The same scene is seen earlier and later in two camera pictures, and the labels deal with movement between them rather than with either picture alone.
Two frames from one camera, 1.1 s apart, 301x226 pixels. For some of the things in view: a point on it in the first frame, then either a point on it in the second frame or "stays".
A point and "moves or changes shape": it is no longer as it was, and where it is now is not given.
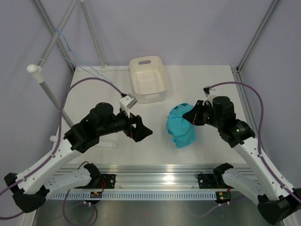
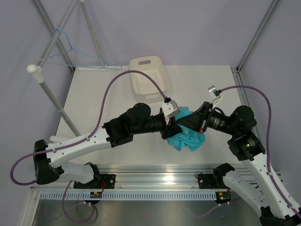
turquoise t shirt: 182,133 moves or changes shape
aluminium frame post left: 51,28 stays
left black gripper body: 125,122 to 158,125
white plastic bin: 148,79 stays
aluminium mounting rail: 160,177 stays
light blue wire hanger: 70,50 to 71,49
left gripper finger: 140,131 to 172,128
